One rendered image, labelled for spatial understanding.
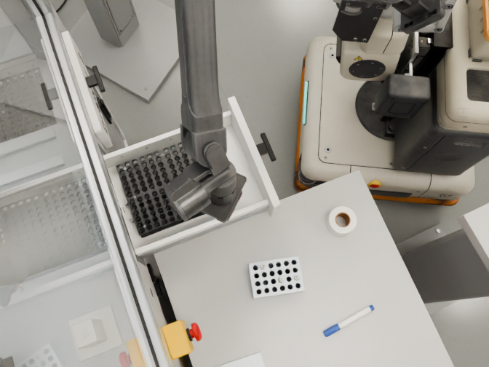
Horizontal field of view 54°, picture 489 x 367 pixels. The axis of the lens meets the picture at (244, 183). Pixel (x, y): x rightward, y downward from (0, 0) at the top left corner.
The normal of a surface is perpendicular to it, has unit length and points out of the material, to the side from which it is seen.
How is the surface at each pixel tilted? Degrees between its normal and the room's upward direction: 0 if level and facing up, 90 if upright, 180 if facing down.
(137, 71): 3
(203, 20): 49
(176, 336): 0
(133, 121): 0
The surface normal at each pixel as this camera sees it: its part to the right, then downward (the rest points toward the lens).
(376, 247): 0.02, -0.28
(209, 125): 0.43, 0.37
